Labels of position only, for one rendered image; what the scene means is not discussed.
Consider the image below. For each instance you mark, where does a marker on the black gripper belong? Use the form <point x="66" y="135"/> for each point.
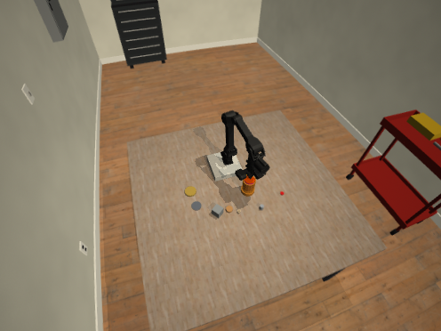
<point x="241" y="174"/>

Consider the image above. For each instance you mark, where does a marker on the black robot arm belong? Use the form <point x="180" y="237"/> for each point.
<point x="253" y="145"/>

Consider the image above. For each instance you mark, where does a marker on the grey flat disc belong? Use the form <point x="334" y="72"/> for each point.
<point x="196" y="205"/>

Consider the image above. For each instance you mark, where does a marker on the yellow round disc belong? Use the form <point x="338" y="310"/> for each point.
<point x="190" y="191"/>

